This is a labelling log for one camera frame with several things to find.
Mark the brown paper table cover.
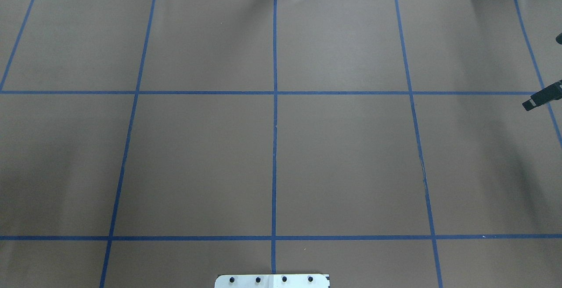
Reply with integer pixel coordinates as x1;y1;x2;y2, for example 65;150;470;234
0;0;561;288

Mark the white pedestal column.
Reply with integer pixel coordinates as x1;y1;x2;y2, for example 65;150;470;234
214;274;331;288

